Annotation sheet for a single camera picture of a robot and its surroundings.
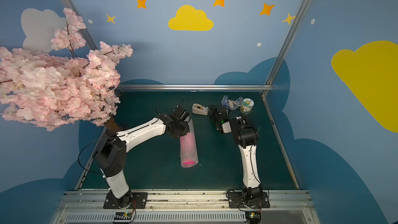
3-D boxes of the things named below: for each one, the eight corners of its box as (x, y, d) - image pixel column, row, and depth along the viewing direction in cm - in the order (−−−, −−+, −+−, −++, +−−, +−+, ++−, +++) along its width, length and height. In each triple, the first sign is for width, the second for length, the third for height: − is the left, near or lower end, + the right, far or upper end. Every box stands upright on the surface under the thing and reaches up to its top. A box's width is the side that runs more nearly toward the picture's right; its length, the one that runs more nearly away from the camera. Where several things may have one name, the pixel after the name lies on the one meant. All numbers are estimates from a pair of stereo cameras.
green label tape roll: (241, 114, 112) (244, 106, 105) (239, 105, 117) (242, 98, 110) (251, 114, 112) (255, 106, 105) (249, 106, 117) (252, 98, 110)
